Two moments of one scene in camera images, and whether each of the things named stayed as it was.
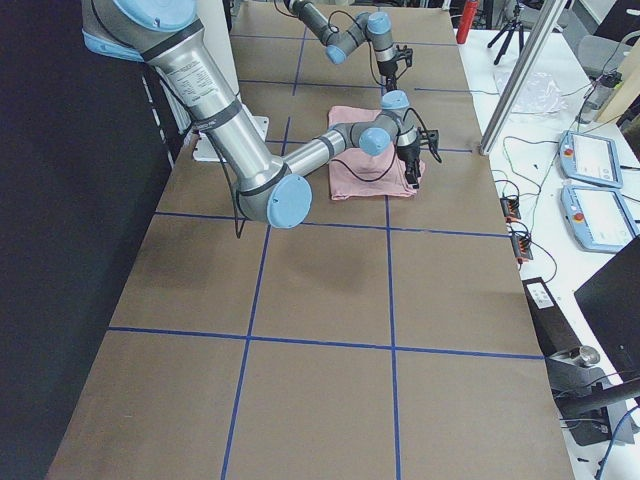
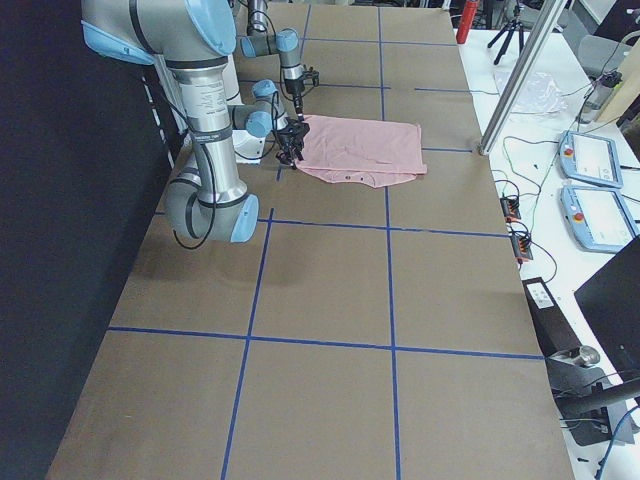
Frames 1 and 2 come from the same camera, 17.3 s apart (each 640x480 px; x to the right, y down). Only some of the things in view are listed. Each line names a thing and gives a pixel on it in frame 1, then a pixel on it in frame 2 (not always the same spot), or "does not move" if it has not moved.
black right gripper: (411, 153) -> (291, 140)
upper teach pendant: (590, 158) does not move
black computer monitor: (611, 304) does not move
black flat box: (553, 330) does not move
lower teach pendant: (599, 218) does not move
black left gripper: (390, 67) -> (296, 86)
